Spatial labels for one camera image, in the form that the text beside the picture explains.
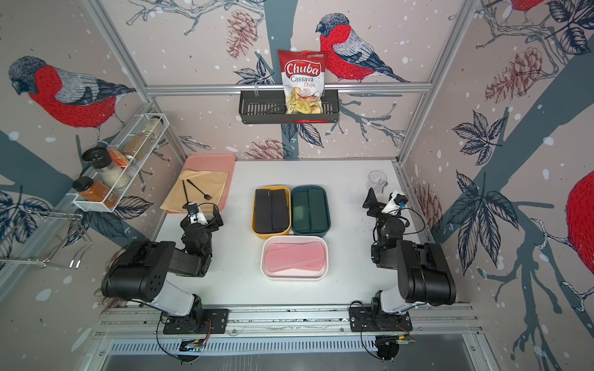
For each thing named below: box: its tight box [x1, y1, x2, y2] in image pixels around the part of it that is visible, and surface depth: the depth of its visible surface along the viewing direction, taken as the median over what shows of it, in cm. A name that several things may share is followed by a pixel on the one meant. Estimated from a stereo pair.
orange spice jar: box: [71, 176, 120, 208], surface depth 64 cm
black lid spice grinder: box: [81, 146, 131, 190], surface depth 67 cm
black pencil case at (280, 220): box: [270, 189, 290, 232], surface depth 97 cm
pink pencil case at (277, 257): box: [265, 246, 325, 271], surface depth 85 cm
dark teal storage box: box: [290, 184, 332, 238], surface depth 98 cm
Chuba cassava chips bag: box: [278, 49, 327, 115], surface depth 85 cm
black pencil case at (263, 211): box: [254, 188, 274, 234], surface depth 97 cm
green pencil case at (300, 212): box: [292, 190, 311, 233], surface depth 99 cm
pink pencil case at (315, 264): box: [266, 257, 325, 273], surface depth 85 cm
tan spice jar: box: [123, 115, 164, 161], surface depth 81 cm
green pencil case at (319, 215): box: [307, 189, 329, 232], surface depth 97 cm
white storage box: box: [259, 235, 330, 282], surface depth 85 cm
